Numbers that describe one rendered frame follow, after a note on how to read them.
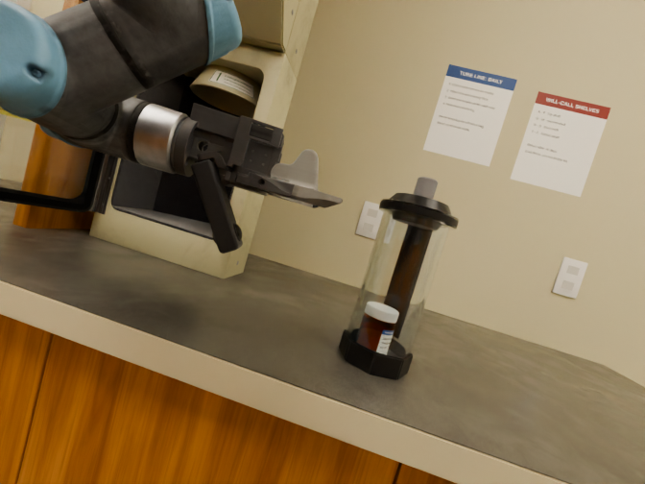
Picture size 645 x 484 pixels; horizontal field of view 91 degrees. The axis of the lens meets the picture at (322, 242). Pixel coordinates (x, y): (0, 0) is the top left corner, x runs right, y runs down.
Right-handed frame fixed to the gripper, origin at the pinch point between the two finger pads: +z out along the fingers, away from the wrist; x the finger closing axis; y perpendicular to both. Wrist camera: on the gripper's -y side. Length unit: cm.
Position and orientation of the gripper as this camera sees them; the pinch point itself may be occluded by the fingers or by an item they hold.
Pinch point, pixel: (330, 207)
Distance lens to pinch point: 43.1
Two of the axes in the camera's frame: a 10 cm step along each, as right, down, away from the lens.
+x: -1.3, -1.0, 9.9
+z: 9.5, 2.7, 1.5
